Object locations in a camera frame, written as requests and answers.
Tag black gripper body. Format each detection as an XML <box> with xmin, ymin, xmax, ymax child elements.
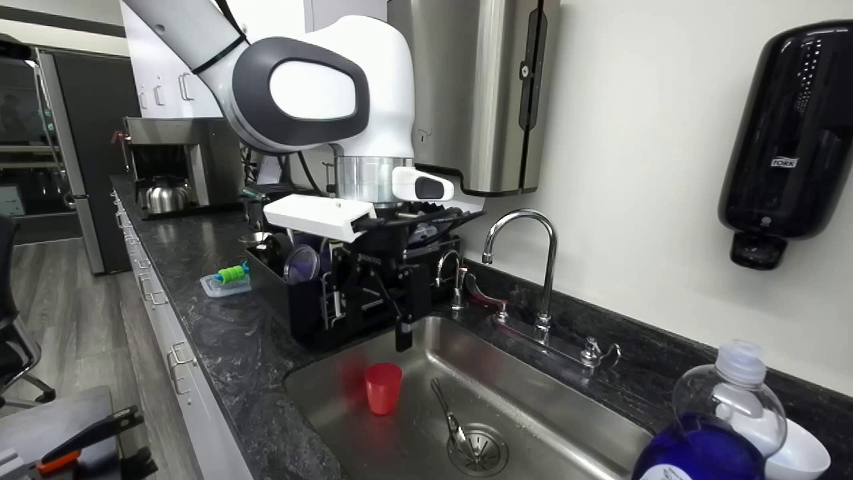
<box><xmin>351</xmin><ymin>204</ymin><xmax>467</xmax><ymax>272</ymax></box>

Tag silver butter knife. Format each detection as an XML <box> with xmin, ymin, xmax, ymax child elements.
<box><xmin>432</xmin><ymin>378</ymin><xmax>473</xmax><ymax>447</ymax></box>

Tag chrome tap lever handle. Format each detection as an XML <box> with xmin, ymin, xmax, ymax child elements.
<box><xmin>579</xmin><ymin>334</ymin><xmax>624</xmax><ymax>374</ymax></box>

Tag stainless steel sink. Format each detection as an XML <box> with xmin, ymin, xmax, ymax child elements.
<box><xmin>283</xmin><ymin>312</ymin><xmax>655</xmax><ymax>480</ymax></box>

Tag small chrome faucet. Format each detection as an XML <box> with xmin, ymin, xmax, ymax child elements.
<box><xmin>432</xmin><ymin>247</ymin><xmax>473</xmax><ymax>315</ymax></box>

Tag red plastic cup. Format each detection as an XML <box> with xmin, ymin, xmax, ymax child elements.
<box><xmin>359</xmin><ymin>359</ymin><xmax>404</xmax><ymax>418</ymax></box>

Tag black dish rack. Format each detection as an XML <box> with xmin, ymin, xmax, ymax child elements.
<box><xmin>244</xmin><ymin>220</ymin><xmax>461</xmax><ymax>352</ymax></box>

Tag clear glass lid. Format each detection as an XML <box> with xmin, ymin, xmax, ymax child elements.
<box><xmin>279</xmin><ymin>240</ymin><xmax>327</xmax><ymax>286</ymax></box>

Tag chrome gooseneck faucet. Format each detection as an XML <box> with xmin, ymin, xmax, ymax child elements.
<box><xmin>480</xmin><ymin>208</ymin><xmax>560</xmax><ymax>350</ymax></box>

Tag steel paper towel dispenser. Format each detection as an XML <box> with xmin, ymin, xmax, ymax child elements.
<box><xmin>387</xmin><ymin>0</ymin><xmax>563</xmax><ymax>198</ymax></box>

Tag green sponge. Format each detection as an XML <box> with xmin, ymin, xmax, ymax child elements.
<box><xmin>196</xmin><ymin>258</ymin><xmax>254</xmax><ymax>299</ymax></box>

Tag white lower cabinets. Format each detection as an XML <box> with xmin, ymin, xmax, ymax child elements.
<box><xmin>110</xmin><ymin>188</ymin><xmax>256</xmax><ymax>480</ymax></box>

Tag steel coffee carafe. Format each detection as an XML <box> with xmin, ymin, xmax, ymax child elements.
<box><xmin>135</xmin><ymin>171</ymin><xmax>195</xmax><ymax>219</ymax></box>

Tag steel coffee machine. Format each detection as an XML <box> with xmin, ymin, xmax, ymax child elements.
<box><xmin>120</xmin><ymin>114</ymin><xmax>244</xmax><ymax>219</ymax></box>

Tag white upper cabinet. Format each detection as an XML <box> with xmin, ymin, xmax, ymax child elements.
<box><xmin>116</xmin><ymin>0</ymin><xmax>310</xmax><ymax>119</ymax></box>

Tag dark tall cabinet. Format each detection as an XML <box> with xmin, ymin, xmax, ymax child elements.
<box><xmin>35</xmin><ymin>47</ymin><xmax>142</xmax><ymax>276</ymax></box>

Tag blue dish soap bottle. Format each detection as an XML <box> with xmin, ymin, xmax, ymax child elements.
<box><xmin>628</xmin><ymin>340</ymin><xmax>792</xmax><ymax>480</ymax></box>

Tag flat equipment platform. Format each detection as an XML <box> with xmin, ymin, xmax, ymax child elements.
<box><xmin>0</xmin><ymin>388</ymin><xmax>159</xmax><ymax>480</ymax></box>

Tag black office chair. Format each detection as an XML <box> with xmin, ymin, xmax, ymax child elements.
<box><xmin>0</xmin><ymin>211</ymin><xmax>59</xmax><ymax>408</ymax></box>

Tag white cup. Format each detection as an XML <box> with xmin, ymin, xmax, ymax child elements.
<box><xmin>713</xmin><ymin>402</ymin><xmax>833</xmax><ymax>480</ymax></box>

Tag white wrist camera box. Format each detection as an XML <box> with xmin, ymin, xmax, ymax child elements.
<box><xmin>262</xmin><ymin>192</ymin><xmax>377</xmax><ymax>246</ymax></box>

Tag silver drawer handle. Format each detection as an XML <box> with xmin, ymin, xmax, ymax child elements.
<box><xmin>162</xmin><ymin>340</ymin><xmax>199</xmax><ymax>408</ymax></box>
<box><xmin>130</xmin><ymin>263</ymin><xmax>170</xmax><ymax>315</ymax></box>

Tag orange handled black tool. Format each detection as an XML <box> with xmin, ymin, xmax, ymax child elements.
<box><xmin>32</xmin><ymin>406</ymin><xmax>146</xmax><ymax>476</ymax></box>

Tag black wall soap dispenser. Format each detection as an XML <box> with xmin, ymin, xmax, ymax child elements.
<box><xmin>716</xmin><ymin>18</ymin><xmax>853</xmax><ymax>272</ymax></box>

